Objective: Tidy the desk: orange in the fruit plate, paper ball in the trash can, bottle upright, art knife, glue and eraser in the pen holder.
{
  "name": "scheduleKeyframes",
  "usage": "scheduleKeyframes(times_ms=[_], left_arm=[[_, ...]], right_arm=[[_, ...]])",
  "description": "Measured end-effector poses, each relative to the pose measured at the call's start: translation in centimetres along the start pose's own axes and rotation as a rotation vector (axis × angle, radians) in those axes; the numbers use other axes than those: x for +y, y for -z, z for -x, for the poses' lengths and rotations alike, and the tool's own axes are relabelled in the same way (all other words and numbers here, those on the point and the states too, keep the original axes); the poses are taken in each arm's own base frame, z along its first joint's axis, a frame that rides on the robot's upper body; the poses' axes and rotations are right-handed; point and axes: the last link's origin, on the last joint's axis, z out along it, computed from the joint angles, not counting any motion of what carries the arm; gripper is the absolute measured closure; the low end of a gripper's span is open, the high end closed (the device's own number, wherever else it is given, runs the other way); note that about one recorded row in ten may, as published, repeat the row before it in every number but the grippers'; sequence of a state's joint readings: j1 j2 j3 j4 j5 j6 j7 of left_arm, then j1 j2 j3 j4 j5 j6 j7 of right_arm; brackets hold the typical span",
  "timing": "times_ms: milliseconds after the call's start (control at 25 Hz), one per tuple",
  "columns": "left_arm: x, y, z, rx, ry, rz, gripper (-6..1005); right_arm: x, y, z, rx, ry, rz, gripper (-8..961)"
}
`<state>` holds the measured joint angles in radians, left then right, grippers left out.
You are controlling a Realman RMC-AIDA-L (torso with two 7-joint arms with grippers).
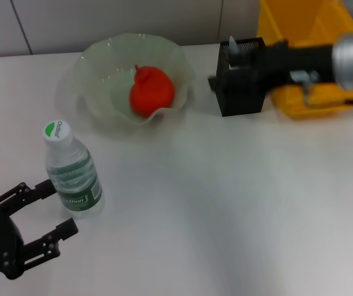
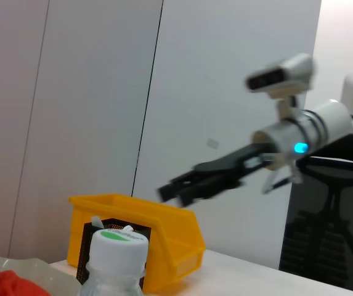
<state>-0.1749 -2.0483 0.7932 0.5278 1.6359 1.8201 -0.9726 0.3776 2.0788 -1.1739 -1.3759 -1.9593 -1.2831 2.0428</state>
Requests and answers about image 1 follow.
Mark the clear water bottle green label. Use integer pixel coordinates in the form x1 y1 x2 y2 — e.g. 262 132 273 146
43 120 105 219

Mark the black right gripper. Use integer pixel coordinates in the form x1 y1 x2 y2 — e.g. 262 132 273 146
207 39 336 93

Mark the grey marker pen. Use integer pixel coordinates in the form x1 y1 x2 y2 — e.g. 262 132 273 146
228 35 243 62

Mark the black mesh pen holder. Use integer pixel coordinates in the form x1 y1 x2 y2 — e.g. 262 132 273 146
215 37 272 118

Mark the pale green glass fruit plate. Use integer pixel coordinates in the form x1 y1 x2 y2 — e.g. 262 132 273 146
73 33 197 126

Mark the yellow plastic storage bin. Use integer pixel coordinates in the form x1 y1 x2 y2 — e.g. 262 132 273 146
256 0 353 120

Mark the orange fruit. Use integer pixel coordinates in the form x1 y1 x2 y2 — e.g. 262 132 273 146
129 64 176 118

